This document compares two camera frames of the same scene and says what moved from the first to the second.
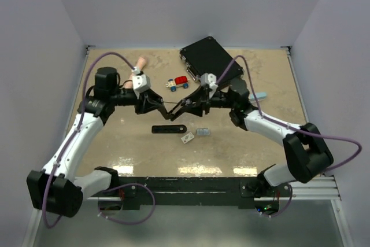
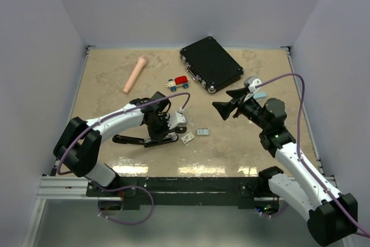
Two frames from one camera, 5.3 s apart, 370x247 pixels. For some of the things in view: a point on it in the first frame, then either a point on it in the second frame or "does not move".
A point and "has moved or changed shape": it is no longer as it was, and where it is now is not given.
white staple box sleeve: x=187 y=137 does not move
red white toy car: x=180 y=81 does not move
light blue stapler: x=258 y=95 does not move
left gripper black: x=147 y=101 -> x=158 y=136
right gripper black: x=196 y=108 -> x=225 y=109
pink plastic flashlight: x=140 y=62 does not move
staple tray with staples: x=202 y=131 does not move
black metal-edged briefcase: x=207 y=56 does not move
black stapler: x=169 y=129 has moved or changed shape
